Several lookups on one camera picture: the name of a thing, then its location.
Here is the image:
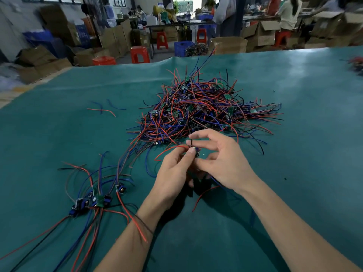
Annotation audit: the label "person's right hand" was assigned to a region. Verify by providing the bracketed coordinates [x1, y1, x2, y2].
[186, 129, 259, 196]

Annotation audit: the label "person's left hand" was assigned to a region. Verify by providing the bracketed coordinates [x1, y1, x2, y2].
[141, 146, 197, 213]

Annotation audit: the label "small wired circuit module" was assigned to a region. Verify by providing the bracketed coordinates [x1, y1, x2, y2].
[154, 139, 225, 213]

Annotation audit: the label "person's left forearm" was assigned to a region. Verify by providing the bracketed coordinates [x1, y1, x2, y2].
[94, 205, 171, 272]

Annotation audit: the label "person's right forearm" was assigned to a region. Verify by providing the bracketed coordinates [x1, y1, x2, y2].
[236, 178, 363, 272]

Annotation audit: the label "black wrist band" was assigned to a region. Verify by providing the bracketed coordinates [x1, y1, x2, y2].
[133, 213, 155, 235]

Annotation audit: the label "blue plastic crate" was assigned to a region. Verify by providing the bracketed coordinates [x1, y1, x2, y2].
[174, 41, 195, 57]

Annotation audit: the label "teal table cover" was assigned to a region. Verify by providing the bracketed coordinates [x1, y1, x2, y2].
[0, 46, 363, 272]

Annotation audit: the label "dark work table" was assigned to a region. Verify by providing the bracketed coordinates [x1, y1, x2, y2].
[146, 21, 216, 58]

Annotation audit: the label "open cardboard box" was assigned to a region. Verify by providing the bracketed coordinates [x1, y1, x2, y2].
[240, 20, 281, 52]

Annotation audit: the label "leaning cardboard sheets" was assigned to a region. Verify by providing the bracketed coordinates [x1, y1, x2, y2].
[98, 20, 132, 58]

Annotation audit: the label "low cardboard box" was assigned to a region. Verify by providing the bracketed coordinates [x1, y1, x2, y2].
[74, 48, 111, 67]

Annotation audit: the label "tall blue crate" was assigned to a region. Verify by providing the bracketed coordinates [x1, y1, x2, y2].
[75, 24, 91, 49]

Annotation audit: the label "group of big cardboard boxes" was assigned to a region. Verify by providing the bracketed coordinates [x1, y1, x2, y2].
[305, 11, 363, 48]

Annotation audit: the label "long cardboard box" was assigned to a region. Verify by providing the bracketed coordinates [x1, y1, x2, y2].
[17, 58, 73, 84]

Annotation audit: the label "flattened cardboard box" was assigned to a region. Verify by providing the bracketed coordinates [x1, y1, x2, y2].
[17, 45, 58, 67]

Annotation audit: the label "large brown cardboard box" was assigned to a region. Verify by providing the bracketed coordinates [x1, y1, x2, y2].
[40, 5, 81, 47]

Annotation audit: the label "stack of blue crates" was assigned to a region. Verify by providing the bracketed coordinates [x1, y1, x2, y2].
[23, 30, 67, 58]

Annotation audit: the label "pile of wired circuit boards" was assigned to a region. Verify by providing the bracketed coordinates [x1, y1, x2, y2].
[126, 48, 284, 156]

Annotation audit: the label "heap of dark wired parts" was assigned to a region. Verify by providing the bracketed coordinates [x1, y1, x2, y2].
[185, 43, 209, 57]

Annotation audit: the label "sorted bundle of wired boards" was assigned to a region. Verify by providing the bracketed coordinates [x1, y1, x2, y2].
[0, 151, 151, 272]

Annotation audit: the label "loose red wire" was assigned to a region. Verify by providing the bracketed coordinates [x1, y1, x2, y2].
[87, 108, 117, 118]

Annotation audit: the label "small heap of red wires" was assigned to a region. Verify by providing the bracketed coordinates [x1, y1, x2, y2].
[347, 56, 363, 75]

